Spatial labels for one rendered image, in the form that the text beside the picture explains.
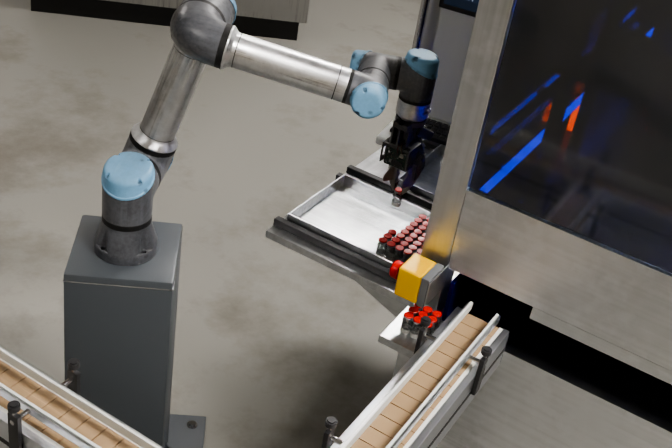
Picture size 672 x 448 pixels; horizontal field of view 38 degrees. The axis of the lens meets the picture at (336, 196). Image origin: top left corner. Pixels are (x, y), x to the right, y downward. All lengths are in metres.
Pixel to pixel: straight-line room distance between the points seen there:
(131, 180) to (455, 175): 0.73
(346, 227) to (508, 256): 0.52
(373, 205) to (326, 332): 1.03
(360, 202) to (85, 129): 2.23
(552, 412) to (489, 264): 0.35
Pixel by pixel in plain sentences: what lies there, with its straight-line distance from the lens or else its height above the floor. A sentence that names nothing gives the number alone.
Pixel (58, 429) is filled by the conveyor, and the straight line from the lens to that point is 1.70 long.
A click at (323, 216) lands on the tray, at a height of 0.88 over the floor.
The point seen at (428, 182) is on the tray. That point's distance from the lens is 2.62.
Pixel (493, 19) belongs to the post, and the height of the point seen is 1.57.
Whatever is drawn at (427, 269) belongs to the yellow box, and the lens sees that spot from 2.02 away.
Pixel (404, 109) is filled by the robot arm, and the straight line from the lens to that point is 2.18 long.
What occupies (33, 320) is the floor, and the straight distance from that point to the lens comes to 3.41.
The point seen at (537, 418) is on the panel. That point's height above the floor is 0.75.
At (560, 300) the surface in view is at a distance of 1.99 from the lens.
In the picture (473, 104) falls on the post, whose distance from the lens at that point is 1.89.
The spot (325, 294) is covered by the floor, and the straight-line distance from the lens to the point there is 3.59.
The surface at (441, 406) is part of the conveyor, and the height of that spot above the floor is 0.93.
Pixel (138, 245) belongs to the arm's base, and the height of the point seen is 0.84.
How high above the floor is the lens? 2.19
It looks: 32 degrees down
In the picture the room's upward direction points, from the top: 9 degrees clockwise
